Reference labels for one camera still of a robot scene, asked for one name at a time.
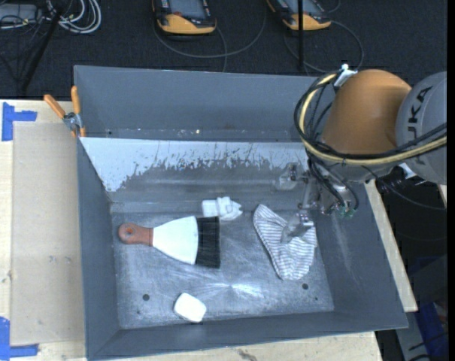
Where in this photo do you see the white rounded block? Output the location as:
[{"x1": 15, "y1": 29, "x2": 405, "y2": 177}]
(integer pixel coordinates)
[{"x1": 172, "y1": 292, "x2": 208, "y2": 324}]

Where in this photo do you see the pale cardboard board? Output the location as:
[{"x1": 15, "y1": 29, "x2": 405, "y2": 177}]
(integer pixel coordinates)
[{"x1": 9, "y1": 121, "x2": 86, "y2": 347}]

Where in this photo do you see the brush with red-brown handle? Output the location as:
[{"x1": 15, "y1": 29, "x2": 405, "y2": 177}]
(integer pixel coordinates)
[{"x1": 117, "y1": 215, "x2": 222, "y2": 270}]

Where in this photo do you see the grey metal bin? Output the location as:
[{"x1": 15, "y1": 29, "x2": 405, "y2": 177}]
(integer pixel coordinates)
[{"x1": 72, "y1": 65, "x2": 410, "y2": 361}]

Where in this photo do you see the white striped cloth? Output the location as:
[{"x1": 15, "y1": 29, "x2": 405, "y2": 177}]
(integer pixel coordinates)
[{"x1": 252, "y1": 203, "x2": 319, "y2": 282}]

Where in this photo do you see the white plastic toy figure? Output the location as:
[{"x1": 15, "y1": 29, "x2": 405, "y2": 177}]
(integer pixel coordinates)
[{"x1": 201, "y1": 196, "x2": 244, "y2": 223}]

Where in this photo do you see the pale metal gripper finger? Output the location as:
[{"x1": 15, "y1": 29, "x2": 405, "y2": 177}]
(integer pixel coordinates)
[
  {"x1": 281, "y1": 210, "x2": 315, "y2": 245},
  {"x1": 278, "y1": 162, "x2": 307, "y2": 192}
]

